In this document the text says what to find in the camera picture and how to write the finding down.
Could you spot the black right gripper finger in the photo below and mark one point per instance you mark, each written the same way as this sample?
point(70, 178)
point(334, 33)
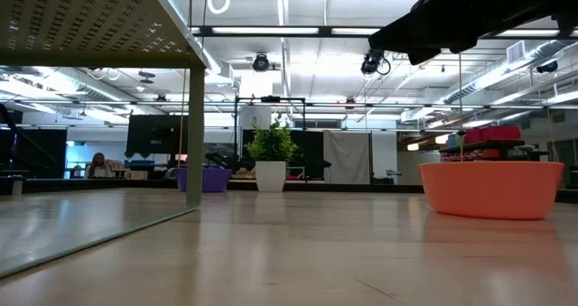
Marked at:
point(429, 49)
point(415, 26)

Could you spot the black background robot arm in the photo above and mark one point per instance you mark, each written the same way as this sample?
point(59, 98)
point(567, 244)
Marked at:
point(230, 161)

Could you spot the blue storage box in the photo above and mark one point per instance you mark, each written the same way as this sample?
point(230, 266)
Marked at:
point(452, 140)

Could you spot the red storage box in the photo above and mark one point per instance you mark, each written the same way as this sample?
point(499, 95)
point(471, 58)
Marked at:
point(494, 134)

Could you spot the black storage rack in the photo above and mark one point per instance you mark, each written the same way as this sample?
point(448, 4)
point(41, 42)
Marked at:
point(483, 143)

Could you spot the grey curtain panel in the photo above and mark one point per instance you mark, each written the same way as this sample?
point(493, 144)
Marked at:
point(347, 157)

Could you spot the black room divider panel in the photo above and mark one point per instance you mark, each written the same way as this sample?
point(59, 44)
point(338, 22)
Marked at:
point(311, 145)

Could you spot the medium orange plastic bowl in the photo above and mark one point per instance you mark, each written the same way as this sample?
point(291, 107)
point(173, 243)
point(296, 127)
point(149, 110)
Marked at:
point(492, 191)

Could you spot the round black ceiling device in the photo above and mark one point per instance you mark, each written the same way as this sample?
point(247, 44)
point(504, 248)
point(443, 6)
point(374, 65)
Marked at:
point(261, 63)

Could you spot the green plant in white pot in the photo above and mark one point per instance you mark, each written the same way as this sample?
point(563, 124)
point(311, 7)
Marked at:
point(270, 177)

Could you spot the small blue-purple plastic bowl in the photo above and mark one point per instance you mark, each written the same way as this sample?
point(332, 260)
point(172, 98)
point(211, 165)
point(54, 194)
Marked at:
point(217, 180)

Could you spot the large black monitor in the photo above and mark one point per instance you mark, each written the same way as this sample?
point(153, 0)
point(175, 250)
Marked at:
point(153, 134)

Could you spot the green perforated metal shelf riser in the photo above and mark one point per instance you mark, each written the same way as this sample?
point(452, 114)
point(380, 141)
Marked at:
point(90, 26)

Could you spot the person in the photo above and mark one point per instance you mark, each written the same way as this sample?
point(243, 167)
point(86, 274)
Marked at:
point(98, 166)

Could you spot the black overhead camera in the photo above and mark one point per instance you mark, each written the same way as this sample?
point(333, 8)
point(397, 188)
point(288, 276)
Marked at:
point(372, 62)

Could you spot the silver ventilation duct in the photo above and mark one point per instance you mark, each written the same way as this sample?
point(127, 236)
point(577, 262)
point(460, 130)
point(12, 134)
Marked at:
point(474, 87)

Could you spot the black overhead frame bar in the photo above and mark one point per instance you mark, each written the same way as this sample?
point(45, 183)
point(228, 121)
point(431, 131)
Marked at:
point(325, 31)

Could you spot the black metal stand frame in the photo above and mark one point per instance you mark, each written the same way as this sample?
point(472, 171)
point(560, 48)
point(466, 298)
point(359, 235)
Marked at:
point(271, 99)

